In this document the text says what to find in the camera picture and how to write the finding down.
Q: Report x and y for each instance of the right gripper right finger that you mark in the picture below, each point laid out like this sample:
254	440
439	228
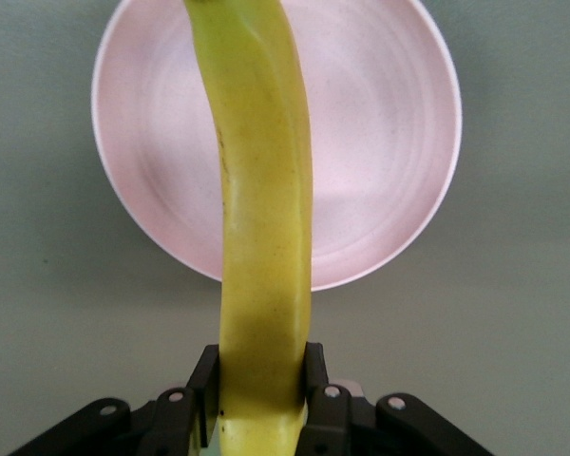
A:
332	423

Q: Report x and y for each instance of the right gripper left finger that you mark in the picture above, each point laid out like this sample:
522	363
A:
171	423

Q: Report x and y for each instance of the yellow banana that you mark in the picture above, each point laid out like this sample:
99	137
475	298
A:
266	190

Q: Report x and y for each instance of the pink round plate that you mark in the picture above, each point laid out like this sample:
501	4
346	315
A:
385	142

